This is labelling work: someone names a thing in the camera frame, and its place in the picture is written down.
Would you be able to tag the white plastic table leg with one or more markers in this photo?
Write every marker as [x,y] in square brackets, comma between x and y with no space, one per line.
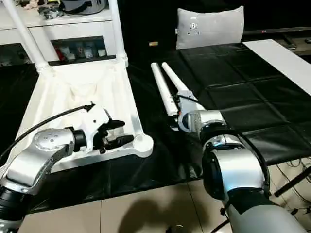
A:
[162,89]
[24,34]
[175,77]
[116,29]

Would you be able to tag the white plastic table top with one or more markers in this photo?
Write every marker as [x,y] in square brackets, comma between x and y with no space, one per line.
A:
[73,82]

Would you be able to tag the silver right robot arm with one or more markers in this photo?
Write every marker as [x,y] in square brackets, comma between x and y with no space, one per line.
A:
[230,170]

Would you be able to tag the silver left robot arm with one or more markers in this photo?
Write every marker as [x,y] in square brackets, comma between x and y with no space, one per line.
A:
[36,157]

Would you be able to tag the black work mat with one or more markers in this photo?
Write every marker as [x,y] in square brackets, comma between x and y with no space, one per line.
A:
[243,80]

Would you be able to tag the black box with yellow label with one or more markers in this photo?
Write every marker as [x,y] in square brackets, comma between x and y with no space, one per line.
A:
[145,24]

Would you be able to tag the white cabinet with glass doors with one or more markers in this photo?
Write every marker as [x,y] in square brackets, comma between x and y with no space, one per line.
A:
[73,29]

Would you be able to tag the grey cushion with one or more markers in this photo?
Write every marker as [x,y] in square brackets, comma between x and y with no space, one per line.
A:
[218,26]

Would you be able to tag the grey rounded device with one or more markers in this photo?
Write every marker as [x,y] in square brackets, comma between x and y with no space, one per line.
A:
[80,7]

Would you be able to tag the white flat board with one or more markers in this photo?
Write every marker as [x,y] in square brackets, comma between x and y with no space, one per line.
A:
[279,58]

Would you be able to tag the dark tangled small object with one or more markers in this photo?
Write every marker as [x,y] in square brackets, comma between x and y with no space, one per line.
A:
[49,12]

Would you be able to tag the black tripod leg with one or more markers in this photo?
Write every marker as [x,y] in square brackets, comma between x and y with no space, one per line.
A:
[291,183]

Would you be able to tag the yellow small box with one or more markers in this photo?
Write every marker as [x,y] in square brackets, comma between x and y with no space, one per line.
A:
[53,1]

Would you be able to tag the pale small toy figure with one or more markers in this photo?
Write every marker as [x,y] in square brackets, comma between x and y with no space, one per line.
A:
[30,4]

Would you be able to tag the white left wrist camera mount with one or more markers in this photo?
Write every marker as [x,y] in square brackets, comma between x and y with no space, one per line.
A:
[94,119]

